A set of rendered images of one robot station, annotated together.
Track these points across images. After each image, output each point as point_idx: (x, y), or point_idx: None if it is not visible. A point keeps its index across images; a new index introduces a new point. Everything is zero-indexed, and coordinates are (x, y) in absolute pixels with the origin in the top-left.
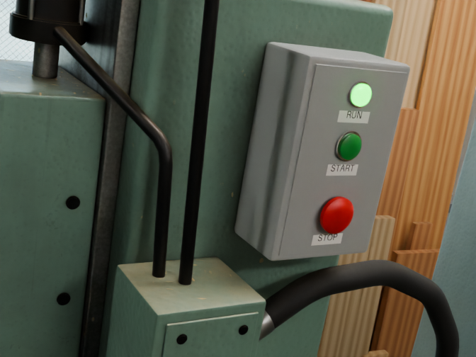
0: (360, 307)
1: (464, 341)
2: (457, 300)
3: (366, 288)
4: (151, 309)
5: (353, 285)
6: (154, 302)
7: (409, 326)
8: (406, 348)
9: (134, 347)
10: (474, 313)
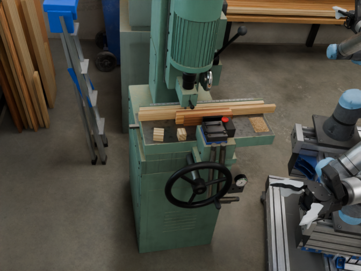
0: (38, 31)
1: (146, 9)
2: (140, 1)
3: (36, 23)
4: (225, 19)
5: None
6: (223, 18)
7: (42, 28)
8: (44, 37)
9: (219, 28)
10: (147, 1)
